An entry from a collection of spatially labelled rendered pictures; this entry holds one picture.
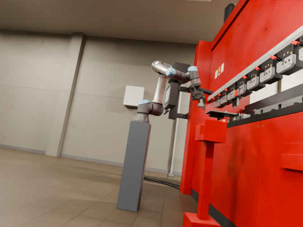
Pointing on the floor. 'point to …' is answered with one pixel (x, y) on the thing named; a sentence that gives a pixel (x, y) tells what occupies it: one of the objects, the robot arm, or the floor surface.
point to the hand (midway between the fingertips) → (204, 108)
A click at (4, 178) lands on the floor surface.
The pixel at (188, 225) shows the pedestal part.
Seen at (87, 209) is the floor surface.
